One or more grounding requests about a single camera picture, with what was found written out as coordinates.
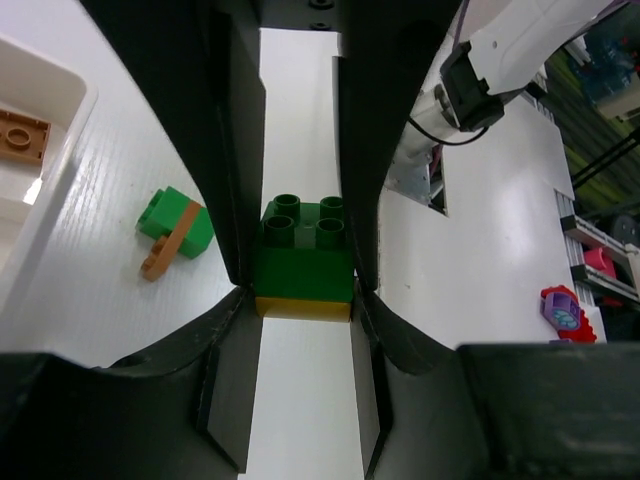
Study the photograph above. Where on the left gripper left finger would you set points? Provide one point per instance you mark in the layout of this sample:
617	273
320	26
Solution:
180	408

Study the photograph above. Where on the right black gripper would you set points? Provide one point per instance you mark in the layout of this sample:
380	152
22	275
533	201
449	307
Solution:
197	65

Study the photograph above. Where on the red purple toy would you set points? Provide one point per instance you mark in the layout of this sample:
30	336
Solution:
560	307

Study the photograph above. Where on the thin brown lego plate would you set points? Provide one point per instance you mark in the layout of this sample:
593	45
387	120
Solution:
165	249

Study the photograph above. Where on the yellow lego plate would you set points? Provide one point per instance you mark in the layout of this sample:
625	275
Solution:
307	310

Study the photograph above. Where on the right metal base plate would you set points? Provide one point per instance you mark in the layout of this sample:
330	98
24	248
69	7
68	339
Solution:
420	178

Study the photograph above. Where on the pink toy block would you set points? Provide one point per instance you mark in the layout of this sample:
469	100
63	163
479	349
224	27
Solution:
598	259

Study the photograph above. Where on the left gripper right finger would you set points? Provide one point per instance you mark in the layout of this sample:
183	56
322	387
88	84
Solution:
514	411

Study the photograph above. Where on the white three-compartment tray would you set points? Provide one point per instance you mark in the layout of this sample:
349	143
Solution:
44	109

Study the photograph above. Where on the brown square lego plate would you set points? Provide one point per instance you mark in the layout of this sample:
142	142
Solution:
23	139

